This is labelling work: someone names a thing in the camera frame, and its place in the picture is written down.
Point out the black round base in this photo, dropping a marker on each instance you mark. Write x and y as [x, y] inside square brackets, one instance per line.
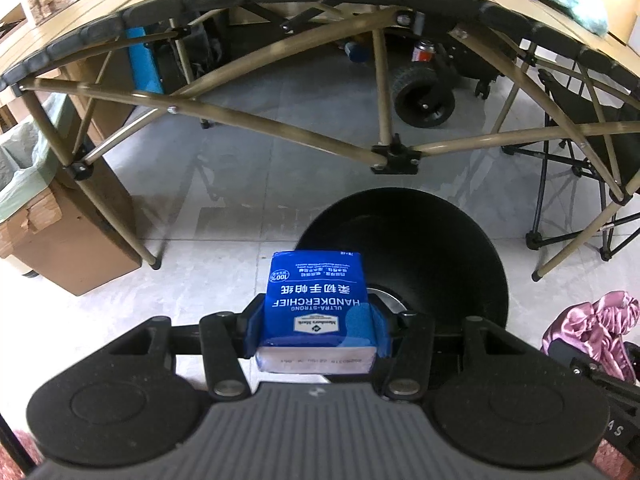
[400, 230]

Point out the large cardboard box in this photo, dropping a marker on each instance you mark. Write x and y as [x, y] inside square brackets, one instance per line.
[75, 250]

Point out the black folding chair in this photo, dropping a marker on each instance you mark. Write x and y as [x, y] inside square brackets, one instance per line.
[580, 105]

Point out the blue tissue packet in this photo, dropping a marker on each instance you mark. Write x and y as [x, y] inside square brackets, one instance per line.
[315, 310]

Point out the pale green plastic bag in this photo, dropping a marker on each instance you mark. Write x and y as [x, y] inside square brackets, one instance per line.
[25, 160]

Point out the pink satin scrunchie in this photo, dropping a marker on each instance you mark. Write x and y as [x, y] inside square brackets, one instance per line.
[600, 320]

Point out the blue foam board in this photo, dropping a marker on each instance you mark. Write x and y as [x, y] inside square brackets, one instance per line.
[145, 60]

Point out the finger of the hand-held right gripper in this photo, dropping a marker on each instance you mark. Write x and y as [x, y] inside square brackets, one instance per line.
[570, 351]

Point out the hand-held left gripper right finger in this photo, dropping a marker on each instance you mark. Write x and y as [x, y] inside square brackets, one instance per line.
[381, 332]

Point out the pink fuzzy clothing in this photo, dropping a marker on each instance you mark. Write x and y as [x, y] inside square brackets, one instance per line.
[15, 460]

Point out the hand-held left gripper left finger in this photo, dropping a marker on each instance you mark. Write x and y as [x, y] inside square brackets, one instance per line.
[252, 327]

